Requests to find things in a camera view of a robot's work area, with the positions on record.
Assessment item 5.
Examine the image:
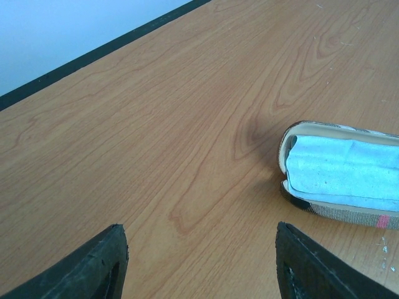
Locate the plaid glasses case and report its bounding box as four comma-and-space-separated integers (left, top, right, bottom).
278, 121, 398, 230

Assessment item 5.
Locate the light blue cleaning cloth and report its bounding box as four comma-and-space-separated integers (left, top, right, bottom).
285, 135, 398, 212

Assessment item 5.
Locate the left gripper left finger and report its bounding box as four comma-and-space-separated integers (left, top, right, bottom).
1, 224, 128, 298

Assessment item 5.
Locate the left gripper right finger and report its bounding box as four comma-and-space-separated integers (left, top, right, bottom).
276, 222, 398, 298

